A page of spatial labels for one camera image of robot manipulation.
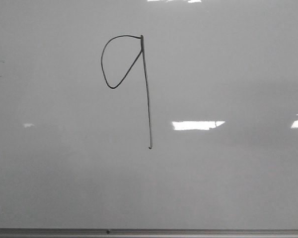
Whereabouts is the white whiteboard with metal frame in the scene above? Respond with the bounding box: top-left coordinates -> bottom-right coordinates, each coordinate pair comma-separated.
0,0 -> 298,237

